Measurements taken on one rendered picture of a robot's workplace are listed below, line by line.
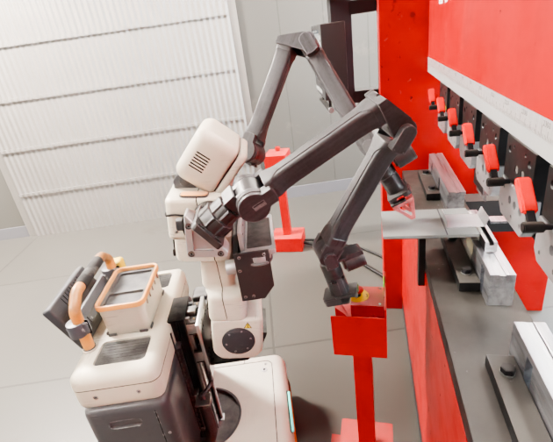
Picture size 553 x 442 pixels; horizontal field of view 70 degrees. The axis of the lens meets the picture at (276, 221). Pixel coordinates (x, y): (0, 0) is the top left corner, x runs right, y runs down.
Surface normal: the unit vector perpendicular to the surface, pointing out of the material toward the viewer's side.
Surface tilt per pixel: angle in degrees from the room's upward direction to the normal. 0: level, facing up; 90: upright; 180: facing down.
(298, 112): 90
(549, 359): 0
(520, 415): 0
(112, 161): 90
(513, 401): 0
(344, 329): 90
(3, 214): 90
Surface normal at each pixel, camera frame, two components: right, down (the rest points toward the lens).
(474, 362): -0.13, -0.90
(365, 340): -0.23, 0.44
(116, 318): 0.07, 0.45
